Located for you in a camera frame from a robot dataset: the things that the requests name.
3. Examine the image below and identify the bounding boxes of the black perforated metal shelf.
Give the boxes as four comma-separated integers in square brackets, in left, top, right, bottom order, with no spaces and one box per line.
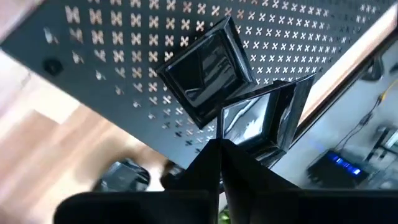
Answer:
[0,0,395,170]

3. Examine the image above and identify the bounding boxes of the green plant in white pot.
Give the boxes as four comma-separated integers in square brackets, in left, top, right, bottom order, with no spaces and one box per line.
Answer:
[218,207,231,224]

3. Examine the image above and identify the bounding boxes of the black aluminium table frame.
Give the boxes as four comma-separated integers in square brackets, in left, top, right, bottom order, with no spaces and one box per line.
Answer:
[292,30,398,141]

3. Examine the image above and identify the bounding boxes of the square flared black plate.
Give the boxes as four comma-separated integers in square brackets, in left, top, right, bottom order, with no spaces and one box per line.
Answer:
[92,158,152,193]
[155,16,258,130]

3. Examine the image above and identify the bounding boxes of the black computer tower RGB lights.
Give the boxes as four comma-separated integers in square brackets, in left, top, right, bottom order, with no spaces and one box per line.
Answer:
[306,149,370,190]

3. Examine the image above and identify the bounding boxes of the black clamp handle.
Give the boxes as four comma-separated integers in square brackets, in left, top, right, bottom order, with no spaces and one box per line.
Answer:
[362,57,385,82]

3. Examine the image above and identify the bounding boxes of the small square black plate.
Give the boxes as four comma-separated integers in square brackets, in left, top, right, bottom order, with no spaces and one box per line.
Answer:
[216,73,317,169]

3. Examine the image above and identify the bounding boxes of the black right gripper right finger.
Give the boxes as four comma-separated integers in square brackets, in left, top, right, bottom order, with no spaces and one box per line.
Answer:
[221,139,398,224]

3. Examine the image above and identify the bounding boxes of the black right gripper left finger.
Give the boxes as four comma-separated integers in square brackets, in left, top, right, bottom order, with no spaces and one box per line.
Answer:
[53,139,222,224]

